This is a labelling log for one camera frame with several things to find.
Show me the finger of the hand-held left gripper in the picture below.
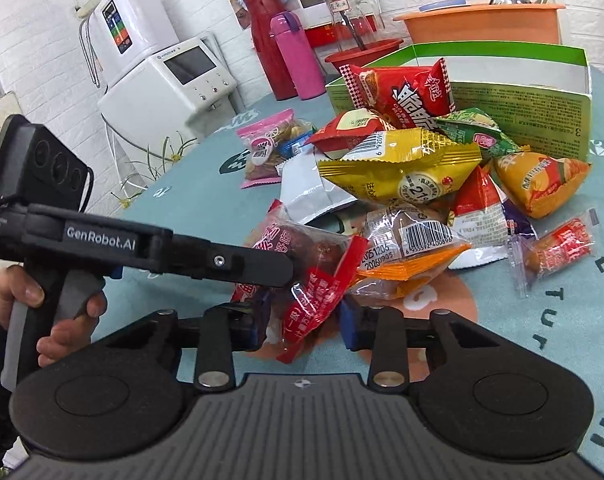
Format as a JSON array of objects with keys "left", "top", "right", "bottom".
[{"left": 146, "top": 232, "right": 297, "bottom": 289}]

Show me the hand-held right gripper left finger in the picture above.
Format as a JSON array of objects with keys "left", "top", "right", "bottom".
[{"left": 104, "top": 304, "right": 269, "bottom": 393}]

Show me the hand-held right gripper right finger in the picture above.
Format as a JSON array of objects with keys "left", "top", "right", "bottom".
[{"left": 338, "top": 294, "right": 500, "bottom": 393}]

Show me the red clear snack packet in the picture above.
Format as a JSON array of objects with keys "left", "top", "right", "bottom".
[{"left": 229, "top": 199, "right": 370, "bottom": 366}]

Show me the white foil snack packet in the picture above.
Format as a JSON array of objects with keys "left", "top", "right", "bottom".
[{"left": 280, "top": 149, "right": 359, "bottom": 225}]

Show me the small red snack packet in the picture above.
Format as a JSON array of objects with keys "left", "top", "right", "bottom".
[{"left": 309, "top": 108, "right": 397, "bottom": 158}]

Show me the purple snack packet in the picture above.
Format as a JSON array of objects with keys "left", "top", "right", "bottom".
[{"left": 502, "top": 197, "right": 538, "bottom": 239}]

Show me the green cardboard box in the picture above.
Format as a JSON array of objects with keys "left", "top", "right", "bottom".
[{"left": 326, "top": 42, "right": 594, "bottom": 161}]

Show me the person's left hand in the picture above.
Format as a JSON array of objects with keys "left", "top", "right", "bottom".
[{"left": 0, "top": 264, "right": 108, "bottom": 369}]

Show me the clear orange barcode snack packet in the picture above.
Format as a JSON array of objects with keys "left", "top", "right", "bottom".
[{"left": 344, "top": 200, "right": 473, "bottom": 302}]

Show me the pink nut packet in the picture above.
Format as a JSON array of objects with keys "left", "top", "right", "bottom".
[{"left": 237, "top": 110, "right": 315, "bottom": 190}]

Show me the beige board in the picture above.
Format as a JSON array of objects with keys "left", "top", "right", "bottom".
[{"left": 0, "top": 91, "right": 23, "bottom": 171}]

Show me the small blue snack packet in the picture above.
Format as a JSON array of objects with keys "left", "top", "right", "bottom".
[{"left": 277, "top": 130, "right": 317, "bottom": 159}]

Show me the plant with yellow flowers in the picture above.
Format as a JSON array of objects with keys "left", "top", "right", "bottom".
[{"left": 109, "top": 132, "right": 200, "bottom": 206}]

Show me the white appliance with screen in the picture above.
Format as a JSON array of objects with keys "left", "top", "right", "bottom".
[{"left": 98, "top": 32, "right": 243, "bottom": 161}]

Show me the red white snack packet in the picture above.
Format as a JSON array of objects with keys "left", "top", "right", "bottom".
[{"left": 447, "top": 165, "right": 510, "bottom": 252}]

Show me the pink bottle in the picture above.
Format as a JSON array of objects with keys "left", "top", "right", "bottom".
[{"left": 270, "top": 11, "right": 327, "bottom": 103}]

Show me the teal printed tablecloth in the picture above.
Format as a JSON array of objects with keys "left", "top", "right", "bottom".
[{"left": 89, "top": 60, "right": 604, "bottom": 467}]

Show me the red thermos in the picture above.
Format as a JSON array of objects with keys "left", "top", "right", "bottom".
[{"left": 244, "top": 0, "right": 299, "bottom": 102}]

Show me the small red candy packet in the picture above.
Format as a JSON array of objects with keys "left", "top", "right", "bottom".
[{"left": 507, "top": 208, "right": 602, "bottom": 298}]

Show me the white water purifier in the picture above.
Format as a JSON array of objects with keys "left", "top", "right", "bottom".
[{"left": 79, "top": 0, "right": 180, "bottom": 86}]

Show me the large red chip bag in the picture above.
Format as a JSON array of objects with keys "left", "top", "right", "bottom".
[{"left": 339, "top": 57, "right": 457, "bottom": 130}]

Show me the dark green snack packet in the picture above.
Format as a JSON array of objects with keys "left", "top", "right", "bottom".
[{"left": 434, "top": 107, "right": 530, "bottom": 162}]

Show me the red basin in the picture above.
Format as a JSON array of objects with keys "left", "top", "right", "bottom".
[{"left": 324, "top": 37, "right": 405, "bottom": 76}]

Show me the orange yellow snack packet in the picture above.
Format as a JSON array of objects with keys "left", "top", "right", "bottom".
[{"left": 493, "top": 152, "right": 593, "bottom": 220}]

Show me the glass jar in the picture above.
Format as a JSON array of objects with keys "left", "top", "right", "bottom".
[{"left": 323, "top": 0, "right": 385, "bottom": 51}]

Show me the orange basin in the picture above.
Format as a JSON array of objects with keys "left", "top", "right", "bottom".
[{"left": 393, "top": 2, "right": 567, "bottom": 46}]

